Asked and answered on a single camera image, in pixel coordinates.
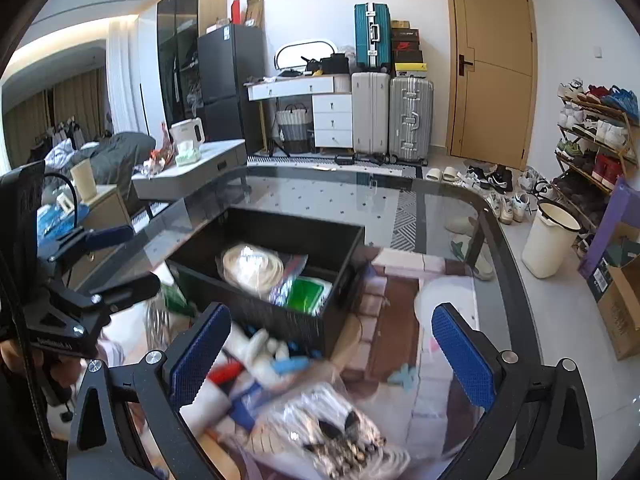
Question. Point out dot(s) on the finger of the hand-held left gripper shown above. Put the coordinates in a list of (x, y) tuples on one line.
[(132, 289), (107, 237)]

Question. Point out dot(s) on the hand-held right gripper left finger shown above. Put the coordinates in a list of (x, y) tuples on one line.
[(197, 360)]

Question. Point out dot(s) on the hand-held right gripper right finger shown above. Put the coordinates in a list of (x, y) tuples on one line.
[(462, 360)]

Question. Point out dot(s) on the red white plastic packet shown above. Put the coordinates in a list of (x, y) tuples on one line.
[(217, 395)]

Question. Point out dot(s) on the white blue plush toy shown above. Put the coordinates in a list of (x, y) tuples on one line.
[(270, 355)]

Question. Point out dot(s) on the black cardboard box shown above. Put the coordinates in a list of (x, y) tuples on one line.
[(280, 322)]

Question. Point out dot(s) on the person's left forearm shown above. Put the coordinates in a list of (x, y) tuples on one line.
[(20, 425)]

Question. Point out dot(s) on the person's left hand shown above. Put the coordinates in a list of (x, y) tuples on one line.
[(67, 375)]

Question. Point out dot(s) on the beige container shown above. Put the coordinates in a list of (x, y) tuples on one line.
[(82, 180)]

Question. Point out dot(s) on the cartoon printed table mat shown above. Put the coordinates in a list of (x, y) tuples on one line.
[(395, 320)]

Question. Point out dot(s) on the dark grey blanket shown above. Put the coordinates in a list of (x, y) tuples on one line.
[(122, 155)]

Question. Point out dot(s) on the red snack bag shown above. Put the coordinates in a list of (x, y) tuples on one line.
[(157, 162)]

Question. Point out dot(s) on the green slipper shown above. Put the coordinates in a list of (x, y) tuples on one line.
[(480, 260)]

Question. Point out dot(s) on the grey cabinet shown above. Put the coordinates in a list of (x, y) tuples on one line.
[(200, 175)]

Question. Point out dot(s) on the green tissue pack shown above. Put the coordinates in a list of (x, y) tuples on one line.
[(187, 155)]

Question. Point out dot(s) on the green packet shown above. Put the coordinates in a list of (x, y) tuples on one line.
[(305, 295)]

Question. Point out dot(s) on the white electric kettle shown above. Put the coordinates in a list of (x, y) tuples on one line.
[(186, 135)]

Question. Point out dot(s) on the beige slipper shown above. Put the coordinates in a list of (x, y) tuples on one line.
[(461, 225)]

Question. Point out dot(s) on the brown curtain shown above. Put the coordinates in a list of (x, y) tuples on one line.
[(75, 100)]

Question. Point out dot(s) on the white bucket dark rim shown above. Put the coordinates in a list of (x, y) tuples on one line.
[(547, 245)]

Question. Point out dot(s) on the white curtain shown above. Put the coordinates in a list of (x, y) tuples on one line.
[(125, 75)]

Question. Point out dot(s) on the open cardboard carton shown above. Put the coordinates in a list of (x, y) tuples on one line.
[(622, 305)]

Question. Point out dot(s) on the pile of sneakers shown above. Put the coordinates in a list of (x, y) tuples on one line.
[(505, 195)]

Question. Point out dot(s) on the white slippers pair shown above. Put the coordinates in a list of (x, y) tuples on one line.
[(445, 175)]

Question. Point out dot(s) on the purple board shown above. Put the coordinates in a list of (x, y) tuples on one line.
[(607, 220)]

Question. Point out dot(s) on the black fridge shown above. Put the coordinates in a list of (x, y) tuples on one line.
[(230, 75)]

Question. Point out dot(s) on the dotted patterned rug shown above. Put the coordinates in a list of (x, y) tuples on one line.
[(320, 195)]

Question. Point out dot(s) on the dark glass wardrobe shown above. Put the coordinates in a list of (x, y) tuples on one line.
[(180, 45)]

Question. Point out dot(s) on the striped woven basket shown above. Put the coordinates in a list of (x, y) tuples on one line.
[(294, 130)]

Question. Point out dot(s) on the silver suitcase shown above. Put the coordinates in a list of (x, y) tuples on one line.
[(411, 120)]

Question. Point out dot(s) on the white desk with drawers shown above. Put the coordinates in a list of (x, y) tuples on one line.
[(330, 110)]

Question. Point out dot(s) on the red flat box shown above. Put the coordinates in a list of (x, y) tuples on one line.
[(236, 10)]

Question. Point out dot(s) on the white suitcase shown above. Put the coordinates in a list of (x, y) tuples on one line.
[(370, 112)]

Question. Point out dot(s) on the wooden shoe rack with shoes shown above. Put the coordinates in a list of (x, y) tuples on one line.
[(597, 130)]

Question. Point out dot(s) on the oval mirror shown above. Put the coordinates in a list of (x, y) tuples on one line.
[(300, 52)]

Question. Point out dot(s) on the brown flat carton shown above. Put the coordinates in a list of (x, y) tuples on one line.
[(254, 12)]

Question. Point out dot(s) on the black bag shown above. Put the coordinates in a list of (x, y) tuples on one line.
[(334, 64)]

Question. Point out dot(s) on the black yellow shoe box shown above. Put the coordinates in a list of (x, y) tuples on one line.
[(411, 70)]

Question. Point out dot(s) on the wooden door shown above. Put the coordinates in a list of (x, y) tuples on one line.
[(492, 65)]

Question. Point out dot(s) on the black shoe box red logo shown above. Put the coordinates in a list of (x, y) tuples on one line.
[(405, 40)]

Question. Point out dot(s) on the teal suitcase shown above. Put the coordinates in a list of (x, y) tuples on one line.
[(372, 35)]

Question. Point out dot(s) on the brown shoe box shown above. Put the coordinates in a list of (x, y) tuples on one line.
[(402, 24)]

